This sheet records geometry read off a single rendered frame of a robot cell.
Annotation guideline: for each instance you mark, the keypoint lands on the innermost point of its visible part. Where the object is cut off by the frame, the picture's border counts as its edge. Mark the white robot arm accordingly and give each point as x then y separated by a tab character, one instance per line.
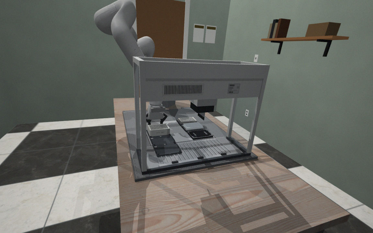
117	19

